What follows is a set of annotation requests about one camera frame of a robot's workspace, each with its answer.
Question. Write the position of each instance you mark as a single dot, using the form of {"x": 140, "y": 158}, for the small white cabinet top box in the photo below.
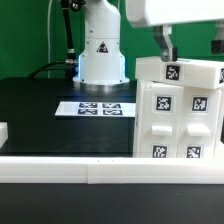
{"x": 185, "y": 72}

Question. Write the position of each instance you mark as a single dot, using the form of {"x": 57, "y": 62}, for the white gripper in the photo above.
{"x": 148, "y": 13}

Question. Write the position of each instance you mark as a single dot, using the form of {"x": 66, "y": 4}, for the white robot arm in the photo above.
{"x": 101, "y": 63}

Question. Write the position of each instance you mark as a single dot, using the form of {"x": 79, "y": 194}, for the white cabinet body box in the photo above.
{"x": 142, "y": 86}

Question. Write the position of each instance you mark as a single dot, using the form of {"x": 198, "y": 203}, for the white marker sheet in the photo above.
{"x": 95, "y": 109}

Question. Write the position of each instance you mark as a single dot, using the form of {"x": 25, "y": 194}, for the white cabinet door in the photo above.
{"x": 198, "y": 123}
{"x": 161, "y": 119}

